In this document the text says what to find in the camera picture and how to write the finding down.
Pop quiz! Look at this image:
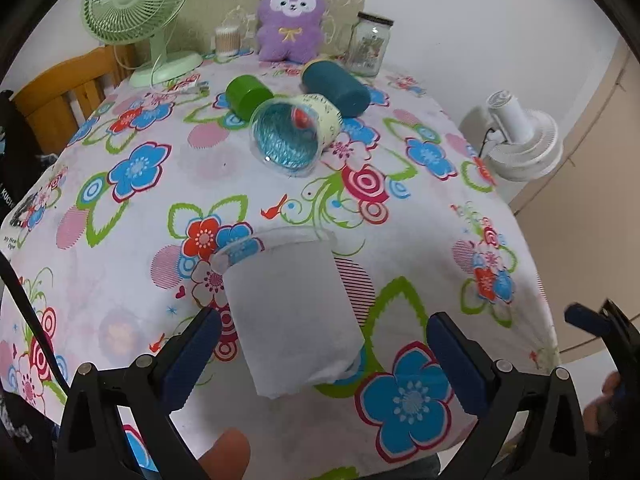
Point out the green plastic cup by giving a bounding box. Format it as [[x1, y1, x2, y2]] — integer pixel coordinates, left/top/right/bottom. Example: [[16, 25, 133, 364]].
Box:
[[226, 75, 273, 122]]

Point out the person's right hand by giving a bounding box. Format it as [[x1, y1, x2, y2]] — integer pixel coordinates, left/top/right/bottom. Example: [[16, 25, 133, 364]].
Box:
[[582, 372, 620, 434]]

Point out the person's left hand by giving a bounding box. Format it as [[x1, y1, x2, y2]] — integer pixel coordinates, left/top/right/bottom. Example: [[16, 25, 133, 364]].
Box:
[[198, 428, 250, 480]]

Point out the printed white bag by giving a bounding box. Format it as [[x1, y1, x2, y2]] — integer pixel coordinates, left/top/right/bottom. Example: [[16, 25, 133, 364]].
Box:
[[1, 162, 68, 257]]

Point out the green desk fan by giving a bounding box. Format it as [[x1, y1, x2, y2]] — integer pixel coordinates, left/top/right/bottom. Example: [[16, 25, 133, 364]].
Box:
[[81, 0, 203, 88]]

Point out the purple plush toy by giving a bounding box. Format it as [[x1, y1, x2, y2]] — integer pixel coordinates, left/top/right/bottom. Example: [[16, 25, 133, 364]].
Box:
[[256, 0, 326, 64]]

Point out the floral tablecloth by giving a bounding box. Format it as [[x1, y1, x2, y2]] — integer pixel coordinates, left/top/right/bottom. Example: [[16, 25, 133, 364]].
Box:
[[1, 55, 559, 479]]

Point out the wooden chair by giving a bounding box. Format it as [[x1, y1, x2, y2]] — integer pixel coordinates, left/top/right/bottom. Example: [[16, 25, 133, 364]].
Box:
[[13, 46, 138, 154]]

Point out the teal cylindrical bottle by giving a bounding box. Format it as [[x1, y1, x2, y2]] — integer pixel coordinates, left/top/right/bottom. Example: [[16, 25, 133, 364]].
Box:
[[302, 58, 371, 118]]

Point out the small clear cotton swab container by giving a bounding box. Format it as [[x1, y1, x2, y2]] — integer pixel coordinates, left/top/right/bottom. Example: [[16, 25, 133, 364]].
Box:
[[214, 25, 242, 58]]

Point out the clear cup with blue inside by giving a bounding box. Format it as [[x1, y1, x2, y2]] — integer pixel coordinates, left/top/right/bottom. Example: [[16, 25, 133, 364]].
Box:
[[250, 94, 343, 177]]

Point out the frosted white plastic cup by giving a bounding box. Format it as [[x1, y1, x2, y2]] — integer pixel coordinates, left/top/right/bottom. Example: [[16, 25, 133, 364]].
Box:
[[210, 226, 364, 399]]

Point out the glass jar black lid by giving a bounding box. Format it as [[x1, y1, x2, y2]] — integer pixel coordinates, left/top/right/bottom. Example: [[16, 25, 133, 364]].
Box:
[[345, 12, 394, 77]]

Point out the white desk fan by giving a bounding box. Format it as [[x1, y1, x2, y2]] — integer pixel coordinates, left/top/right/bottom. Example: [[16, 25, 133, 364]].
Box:
[[459, 90, 564, 203]]

